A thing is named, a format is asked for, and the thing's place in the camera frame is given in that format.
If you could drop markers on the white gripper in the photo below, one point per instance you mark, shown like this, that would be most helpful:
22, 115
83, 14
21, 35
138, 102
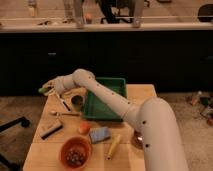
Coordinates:
50, 86

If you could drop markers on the green pepper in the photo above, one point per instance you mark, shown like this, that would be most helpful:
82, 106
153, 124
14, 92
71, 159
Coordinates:
43, 90

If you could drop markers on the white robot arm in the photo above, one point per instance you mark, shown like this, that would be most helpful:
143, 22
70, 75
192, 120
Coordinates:
154, 119

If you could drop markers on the black white marker pen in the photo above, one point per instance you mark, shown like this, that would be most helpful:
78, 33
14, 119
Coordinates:
63, 102

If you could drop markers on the grey black brush block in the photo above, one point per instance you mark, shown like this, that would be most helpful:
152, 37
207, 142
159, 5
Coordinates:
46, 133

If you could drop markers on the green plastic tray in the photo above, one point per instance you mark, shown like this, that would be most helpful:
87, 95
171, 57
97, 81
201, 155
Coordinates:
95, 110

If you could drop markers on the blue sponge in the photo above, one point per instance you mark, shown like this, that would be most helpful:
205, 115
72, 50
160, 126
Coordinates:
99, 134

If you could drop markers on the orange bowl with beads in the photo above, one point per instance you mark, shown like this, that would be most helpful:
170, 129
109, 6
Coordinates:
75, 153

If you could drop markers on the black office chair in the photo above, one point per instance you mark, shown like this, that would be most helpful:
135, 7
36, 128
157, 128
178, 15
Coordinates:
116, 11

